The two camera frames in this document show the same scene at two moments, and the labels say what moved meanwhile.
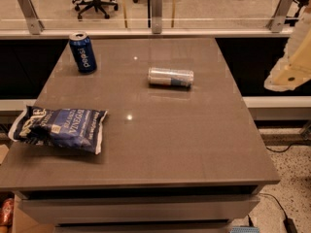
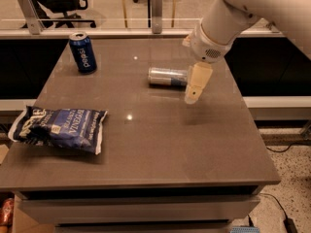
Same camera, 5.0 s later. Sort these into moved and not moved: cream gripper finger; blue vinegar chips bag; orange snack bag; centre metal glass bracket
Moved: cream gripper finger
Not moved: orange snack bag; blue vinegar chips bag; centre metal glass bracket
